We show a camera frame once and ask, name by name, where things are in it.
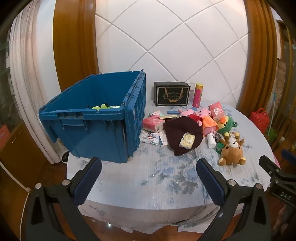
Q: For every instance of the blue flat plastic tool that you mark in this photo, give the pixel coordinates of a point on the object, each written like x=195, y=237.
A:
x=173, y=112

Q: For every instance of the pink pig plush orange dress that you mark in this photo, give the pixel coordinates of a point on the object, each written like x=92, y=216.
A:
x=209, y=124

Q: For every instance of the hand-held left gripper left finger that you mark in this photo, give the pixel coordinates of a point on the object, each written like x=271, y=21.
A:
x=87, y=183

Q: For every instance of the green white plush toy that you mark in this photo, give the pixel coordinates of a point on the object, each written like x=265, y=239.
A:
x=104, y=107

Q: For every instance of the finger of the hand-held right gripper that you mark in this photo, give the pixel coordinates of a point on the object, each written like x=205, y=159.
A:
x=288, y=154
x=267, y=163

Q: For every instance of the pink pig plush red dress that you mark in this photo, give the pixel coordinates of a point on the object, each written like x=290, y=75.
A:
x=187, y=112

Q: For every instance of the white bottle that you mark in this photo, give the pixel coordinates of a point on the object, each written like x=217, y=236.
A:
x=211, y=140

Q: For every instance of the black box with gold print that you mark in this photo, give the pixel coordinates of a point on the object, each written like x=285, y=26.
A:
x=172, y=93

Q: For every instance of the brown bear plush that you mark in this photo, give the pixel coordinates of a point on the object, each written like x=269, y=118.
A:
x=232, y=150

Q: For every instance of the white blister pack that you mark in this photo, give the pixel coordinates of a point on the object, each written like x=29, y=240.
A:
x=163, y=139

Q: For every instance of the white blue plastic packet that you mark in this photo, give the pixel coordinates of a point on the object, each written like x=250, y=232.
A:
x=150, y=138

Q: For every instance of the white curtain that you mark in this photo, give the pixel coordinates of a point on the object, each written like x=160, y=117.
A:
x=30, y=81

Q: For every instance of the green jar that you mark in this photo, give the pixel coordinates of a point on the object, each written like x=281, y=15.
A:
x=220, y=147

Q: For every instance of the person's right hand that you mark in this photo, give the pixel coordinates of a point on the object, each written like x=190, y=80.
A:
x=282, y=215

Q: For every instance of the red bag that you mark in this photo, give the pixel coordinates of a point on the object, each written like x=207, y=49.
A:
x=260, y=120

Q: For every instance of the yellow chick plush frog hood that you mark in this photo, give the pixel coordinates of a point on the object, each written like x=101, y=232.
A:
x=227, y=126

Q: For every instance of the pink yellow canister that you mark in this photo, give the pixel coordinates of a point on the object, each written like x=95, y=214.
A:
x=197, y=96

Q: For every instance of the pink tissue box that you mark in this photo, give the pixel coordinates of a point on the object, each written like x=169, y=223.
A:
x=152, y=124
x=217, y=111

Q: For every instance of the wooden wall panel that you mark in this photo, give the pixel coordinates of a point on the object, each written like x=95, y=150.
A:
x=74, y=46
x=256, y=58

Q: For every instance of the dark maroon hat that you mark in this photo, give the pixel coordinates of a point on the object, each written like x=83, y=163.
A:
x=175, y=134

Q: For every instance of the wooden glass cabinet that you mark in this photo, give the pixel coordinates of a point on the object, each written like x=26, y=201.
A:
x=13, y=157

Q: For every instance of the small round packaged toy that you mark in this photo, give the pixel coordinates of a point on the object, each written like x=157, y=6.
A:
x=156, y=113

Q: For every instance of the blue plastic crate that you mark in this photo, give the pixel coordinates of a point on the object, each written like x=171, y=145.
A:
x=92, y=134

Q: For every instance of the yellow toy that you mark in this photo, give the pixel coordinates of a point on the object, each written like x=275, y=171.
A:
x=187, y=140

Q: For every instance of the green toy bucket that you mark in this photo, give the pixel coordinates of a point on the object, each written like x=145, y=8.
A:
x=271, y=134

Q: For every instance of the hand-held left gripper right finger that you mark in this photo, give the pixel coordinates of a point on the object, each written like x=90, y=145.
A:
x=210, y=183

